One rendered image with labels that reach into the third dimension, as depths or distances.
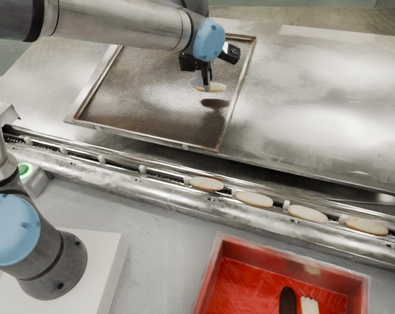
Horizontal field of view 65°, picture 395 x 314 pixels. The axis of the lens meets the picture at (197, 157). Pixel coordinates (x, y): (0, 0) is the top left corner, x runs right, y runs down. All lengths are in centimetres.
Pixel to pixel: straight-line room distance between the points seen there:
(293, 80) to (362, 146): 30
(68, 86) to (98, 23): 92
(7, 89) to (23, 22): 109
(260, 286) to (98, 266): 38
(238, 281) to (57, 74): 112
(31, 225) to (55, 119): 69
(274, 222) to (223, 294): 21
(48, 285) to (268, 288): 48
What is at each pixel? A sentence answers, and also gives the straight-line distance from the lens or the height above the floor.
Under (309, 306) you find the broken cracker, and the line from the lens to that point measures 79.
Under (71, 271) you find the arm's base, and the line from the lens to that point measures 76.
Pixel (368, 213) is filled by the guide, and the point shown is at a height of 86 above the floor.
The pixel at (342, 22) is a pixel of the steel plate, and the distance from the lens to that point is 174.
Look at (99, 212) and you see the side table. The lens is 94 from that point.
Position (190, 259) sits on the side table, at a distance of 82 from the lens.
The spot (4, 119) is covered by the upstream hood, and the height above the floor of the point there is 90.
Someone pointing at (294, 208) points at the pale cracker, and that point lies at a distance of 86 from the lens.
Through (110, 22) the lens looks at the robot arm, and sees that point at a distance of 51.
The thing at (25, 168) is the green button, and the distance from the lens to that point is 102.
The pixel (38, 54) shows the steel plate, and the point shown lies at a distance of 169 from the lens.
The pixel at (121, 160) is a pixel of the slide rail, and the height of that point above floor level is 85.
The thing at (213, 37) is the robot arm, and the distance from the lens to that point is 63.
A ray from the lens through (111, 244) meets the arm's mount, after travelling 79.
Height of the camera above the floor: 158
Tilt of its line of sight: 50 degrees down
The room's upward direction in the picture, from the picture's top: 5 degrees counter-clockwise
